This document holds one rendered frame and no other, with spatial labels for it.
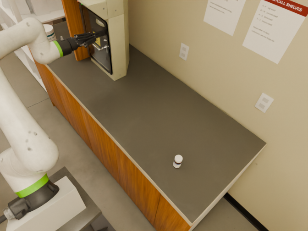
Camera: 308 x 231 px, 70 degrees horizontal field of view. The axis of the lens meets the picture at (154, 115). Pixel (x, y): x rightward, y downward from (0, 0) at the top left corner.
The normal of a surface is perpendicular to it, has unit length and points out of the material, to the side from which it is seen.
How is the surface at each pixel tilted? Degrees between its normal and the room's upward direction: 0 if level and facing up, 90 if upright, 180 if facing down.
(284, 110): 90
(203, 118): 0
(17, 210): 35
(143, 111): 0
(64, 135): 0
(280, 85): 90
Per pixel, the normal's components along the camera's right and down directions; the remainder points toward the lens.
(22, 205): 0.50, -0.25
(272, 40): -0.74, 0.48
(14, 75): 0.07, -0.64
